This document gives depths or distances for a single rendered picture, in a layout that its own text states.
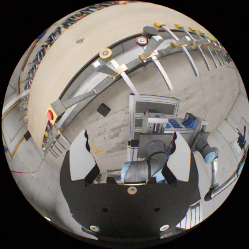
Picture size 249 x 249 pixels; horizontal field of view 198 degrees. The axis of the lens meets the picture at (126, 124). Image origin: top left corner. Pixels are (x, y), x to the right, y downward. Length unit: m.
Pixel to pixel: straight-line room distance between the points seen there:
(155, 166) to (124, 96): 1.24
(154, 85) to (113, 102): 0.78
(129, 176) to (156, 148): 0.22
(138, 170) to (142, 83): 1.28
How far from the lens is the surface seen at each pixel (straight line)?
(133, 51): 0.87
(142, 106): 1.28
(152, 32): 0.37
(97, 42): 0.65
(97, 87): 0.78
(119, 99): 1.47
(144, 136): 0.49
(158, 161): 0.43
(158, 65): 0.61
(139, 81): 1.43
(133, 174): 0.41
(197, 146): 0.80
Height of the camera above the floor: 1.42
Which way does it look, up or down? 60 degrees down
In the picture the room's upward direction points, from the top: 175 degrees counter-clockwise
